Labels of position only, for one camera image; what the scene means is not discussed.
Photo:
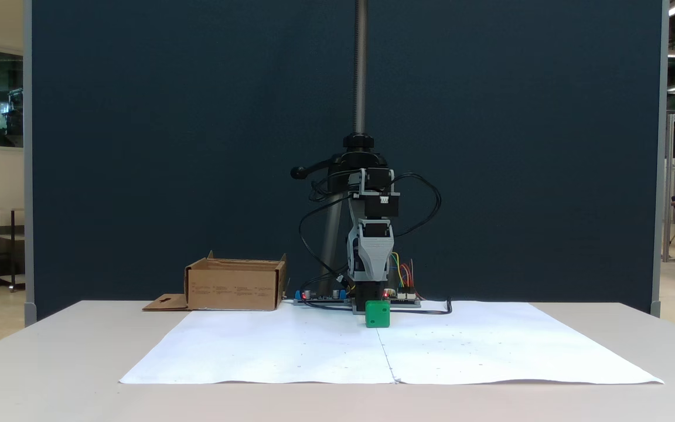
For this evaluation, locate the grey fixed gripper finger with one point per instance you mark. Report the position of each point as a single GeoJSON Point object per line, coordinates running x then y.
{"type": "Point", "coordinates": [350, 252]}

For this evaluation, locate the grey ridged moving gripper finger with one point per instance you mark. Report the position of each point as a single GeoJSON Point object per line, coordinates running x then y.
{"type": "Point", "coordinates": [378, 258]}

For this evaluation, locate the green dice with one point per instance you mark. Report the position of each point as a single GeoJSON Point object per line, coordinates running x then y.
{"type": "Point", "coordinates": [377, 315]}

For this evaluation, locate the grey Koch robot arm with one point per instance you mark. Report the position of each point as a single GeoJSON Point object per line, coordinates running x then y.
{"type": "Point", "coordinates": [381, 205]}

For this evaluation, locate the blue circuit board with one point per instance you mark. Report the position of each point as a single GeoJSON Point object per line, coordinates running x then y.
{"type": "Point", "coordinates": [320, 298]}

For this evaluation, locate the brown cardboard box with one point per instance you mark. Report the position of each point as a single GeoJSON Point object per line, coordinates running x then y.
{"type": "Point", "coordinates": [232, 290]}

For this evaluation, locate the white paper sheet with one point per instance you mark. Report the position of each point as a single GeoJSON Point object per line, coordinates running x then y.
{"type": "Point", "coordinates": [267, 346]}
{"type": "Point", "coordinates": [519, 346]}

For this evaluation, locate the dark blue partition panel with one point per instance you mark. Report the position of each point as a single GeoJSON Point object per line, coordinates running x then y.
{"type": "Point", "coordinates": [197, 117]}

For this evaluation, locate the black shelf cart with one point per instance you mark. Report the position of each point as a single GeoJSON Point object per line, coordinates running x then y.
{"type": "Point", "coordinates": [9, 246]}

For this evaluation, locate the black and silver camera tripod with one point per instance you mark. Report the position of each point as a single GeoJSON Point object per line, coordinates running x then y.
{"type": "Point", "coordinates": [361, 70]}

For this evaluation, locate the framed wall window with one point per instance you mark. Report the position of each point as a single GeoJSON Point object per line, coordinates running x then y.
{"type": "Point", "coordinates": [6, 97]}

